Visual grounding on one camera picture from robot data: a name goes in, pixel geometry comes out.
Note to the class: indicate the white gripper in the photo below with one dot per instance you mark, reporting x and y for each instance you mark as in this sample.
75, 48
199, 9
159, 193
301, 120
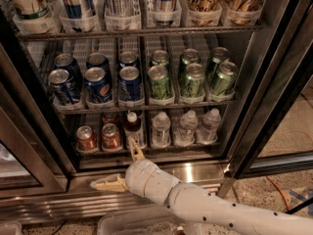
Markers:
138, 176

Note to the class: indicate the red coke can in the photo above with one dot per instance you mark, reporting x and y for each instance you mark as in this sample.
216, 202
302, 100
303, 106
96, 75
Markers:
111, 137
86, 141
110, 118

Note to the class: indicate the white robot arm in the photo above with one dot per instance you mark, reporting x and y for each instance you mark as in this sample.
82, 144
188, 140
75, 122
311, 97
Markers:
192, 203

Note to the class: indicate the blue pepsi can front right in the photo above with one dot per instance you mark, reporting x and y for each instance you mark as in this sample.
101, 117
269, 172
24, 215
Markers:
130, 84

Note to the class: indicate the blue pepsi can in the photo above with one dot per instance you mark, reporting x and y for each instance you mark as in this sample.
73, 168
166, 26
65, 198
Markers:
98, 85
128, 59
64, 87
130, 84
69, 63
98, 60

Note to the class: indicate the green soda can front left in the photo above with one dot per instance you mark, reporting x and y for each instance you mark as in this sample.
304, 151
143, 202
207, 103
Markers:
159, 82

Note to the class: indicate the green soda can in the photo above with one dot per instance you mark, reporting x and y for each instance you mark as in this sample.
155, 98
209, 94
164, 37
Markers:
218, 56
159, 82
160, 58
192, 81
224, 79
187, 57

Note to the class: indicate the fridge glass door left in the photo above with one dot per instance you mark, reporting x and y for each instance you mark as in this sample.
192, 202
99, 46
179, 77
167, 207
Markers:
32, 171

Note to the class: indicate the fridge glass door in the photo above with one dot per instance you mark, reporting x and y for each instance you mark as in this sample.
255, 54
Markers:
32, 171
292, 75

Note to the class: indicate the blue pepsi can front middle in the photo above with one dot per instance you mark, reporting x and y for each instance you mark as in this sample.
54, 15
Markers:
98, 85

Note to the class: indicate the blue pepsi can front left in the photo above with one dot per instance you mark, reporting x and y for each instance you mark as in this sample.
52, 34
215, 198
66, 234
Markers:
64, 87

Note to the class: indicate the green soda can front middle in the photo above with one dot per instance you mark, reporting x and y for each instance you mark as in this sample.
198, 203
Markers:
192, 81

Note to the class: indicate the blue pepsi can rear right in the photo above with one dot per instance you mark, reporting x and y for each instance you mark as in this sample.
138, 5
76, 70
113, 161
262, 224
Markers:
128, 59

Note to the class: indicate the blue pepsi can rear middle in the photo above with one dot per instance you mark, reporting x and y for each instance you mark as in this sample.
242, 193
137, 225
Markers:
98, 60

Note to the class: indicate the green soda can rear left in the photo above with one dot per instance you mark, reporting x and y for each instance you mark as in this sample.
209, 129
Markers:
160, 58

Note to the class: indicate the blue pepsi can rear left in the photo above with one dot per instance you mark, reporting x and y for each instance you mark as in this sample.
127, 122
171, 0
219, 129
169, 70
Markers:
69, 63

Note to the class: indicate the stainless steel fridge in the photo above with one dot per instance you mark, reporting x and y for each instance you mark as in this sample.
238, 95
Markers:
255, 49

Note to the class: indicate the green soda can rear middle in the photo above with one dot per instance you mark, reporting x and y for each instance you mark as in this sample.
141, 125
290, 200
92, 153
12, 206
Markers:
187, 57

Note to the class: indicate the green soda can front right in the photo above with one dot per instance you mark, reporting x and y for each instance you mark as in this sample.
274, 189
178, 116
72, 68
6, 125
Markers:
224, 79

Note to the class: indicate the green soda can rear right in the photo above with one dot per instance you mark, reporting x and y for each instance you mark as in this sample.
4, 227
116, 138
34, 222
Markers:
218, 56

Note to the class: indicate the fridge glass door right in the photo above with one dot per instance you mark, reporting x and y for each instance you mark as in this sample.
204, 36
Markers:
292, 75

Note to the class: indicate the red bull can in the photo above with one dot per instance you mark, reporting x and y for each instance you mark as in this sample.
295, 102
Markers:
163, 11

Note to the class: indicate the gold tall can left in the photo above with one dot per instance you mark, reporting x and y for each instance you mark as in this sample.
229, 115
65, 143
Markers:
202, 12

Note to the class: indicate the gold tall can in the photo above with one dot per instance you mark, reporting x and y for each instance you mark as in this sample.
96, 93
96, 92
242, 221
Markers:
202, 12
240, 12

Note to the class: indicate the white green tall can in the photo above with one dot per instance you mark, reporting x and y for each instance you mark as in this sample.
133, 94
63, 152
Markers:
31, 9

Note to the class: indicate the gold tall can right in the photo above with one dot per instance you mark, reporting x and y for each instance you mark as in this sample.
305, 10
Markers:
240, 12

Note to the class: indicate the brown tea bottle white cap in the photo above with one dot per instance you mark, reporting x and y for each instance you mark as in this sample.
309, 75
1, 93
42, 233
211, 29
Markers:
133, 128

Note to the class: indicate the clear water bottle left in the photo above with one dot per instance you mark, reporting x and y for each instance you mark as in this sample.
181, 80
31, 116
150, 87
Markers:
160, 130

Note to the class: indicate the clear water bottle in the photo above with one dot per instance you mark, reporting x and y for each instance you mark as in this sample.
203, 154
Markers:
184, 134
207, 132
160, 130

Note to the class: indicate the clear plastic bin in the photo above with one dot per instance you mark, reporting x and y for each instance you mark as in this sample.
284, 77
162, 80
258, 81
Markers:
147, 221

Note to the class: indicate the clear water bottle middle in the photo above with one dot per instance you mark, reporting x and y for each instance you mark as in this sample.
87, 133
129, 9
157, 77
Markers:
184, 134

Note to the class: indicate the clear water bottle right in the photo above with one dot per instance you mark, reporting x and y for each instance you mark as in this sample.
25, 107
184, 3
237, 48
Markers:
207, 132

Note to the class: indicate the small clear container corner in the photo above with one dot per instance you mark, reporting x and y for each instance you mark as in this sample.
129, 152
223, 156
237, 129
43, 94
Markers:
10, 228

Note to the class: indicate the black stand leg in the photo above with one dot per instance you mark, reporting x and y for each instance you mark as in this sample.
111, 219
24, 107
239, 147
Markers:
300, 206

